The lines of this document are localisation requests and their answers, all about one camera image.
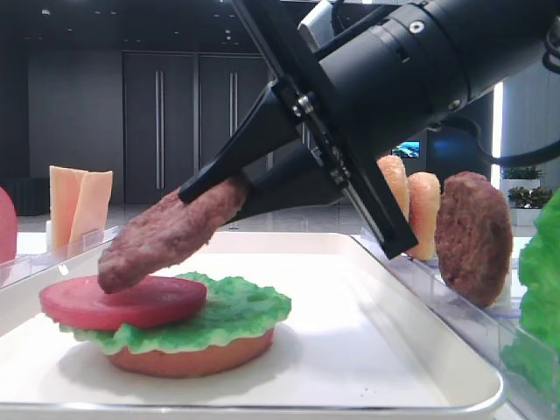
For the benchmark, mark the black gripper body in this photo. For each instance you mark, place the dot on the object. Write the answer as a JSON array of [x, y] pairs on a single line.
[[363, 185]]

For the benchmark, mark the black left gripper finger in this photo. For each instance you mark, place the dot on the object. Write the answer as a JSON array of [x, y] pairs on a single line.
[[270, 124]]

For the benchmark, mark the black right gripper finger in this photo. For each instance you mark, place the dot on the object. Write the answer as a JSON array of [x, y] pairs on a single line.
[[301, 180]]

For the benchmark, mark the brown meat patty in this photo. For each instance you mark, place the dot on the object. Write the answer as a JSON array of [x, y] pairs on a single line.
[[474, 240], [168, 233]]

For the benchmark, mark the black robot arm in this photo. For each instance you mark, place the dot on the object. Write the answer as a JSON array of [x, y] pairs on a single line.
[[373, 87]]

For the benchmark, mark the green lettuce leaf on tray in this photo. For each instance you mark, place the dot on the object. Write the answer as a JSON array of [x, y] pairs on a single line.
[[234, 309]]

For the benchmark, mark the bottom bun under lettuce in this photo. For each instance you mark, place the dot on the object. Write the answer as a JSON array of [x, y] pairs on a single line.
[[210, 361]]

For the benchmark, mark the right orange cheese slice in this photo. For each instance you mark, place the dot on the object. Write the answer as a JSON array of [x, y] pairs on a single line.
[[93, 204]]

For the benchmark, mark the orange cheese slice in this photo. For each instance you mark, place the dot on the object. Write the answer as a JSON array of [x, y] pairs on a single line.
[[93, 204], [65, 186]]

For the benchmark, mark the left orange cheese slice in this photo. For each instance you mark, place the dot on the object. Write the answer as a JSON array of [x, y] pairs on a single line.
[[65, 186]]

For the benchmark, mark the red tomato slice on tray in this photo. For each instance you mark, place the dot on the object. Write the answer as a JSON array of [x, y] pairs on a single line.
[[81, 303]]

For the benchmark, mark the upright red tomato slice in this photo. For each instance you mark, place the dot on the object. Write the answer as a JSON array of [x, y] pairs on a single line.
[[8, 228]]

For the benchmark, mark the upright green lettuce leaf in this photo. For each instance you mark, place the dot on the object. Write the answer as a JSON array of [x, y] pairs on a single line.
[[536, 289]]

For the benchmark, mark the right upright bun half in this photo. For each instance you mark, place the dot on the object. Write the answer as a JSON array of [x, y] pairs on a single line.
[[424, 191]]

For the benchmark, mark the white rectangular metal tray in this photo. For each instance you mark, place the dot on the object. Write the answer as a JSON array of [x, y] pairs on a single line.
[[358, 344]]

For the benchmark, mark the potted plants in background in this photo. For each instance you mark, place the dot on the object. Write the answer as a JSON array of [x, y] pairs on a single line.
[[522, 187]]

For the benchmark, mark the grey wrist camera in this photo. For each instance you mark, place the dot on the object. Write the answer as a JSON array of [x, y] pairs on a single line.
[[321, 25]]

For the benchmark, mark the small wall screen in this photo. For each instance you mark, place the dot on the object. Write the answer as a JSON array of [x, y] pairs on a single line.
[[407, 149]]

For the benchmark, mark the right long clear acrylic rail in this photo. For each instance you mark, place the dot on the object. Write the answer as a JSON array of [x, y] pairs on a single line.
[[487, 331]]

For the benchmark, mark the long clear acrylic rail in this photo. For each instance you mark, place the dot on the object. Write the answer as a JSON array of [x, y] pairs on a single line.
[[26, 265], [487, 331]]

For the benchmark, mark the left long clear acrylic rail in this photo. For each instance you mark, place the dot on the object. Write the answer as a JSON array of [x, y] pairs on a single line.
[[26, 265]]

